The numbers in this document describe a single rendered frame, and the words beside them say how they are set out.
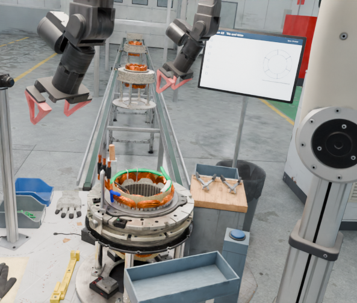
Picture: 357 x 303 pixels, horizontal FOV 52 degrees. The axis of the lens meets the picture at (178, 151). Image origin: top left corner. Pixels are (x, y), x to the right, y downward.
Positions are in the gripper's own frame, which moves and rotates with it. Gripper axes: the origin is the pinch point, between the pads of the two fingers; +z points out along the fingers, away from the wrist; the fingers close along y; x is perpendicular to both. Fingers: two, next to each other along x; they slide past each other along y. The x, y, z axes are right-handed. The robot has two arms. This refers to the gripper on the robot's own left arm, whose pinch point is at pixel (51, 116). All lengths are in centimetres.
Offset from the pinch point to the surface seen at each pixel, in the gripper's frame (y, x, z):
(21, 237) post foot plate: -18, -4, 70
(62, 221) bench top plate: -35, -1, 69
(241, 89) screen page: -130, 4, 11
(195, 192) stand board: -44, 32, 18
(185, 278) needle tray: -10, 47, 14
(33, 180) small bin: -44, -28, 77
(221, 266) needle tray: -17, 52, 9
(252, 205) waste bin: -183, 53, 89
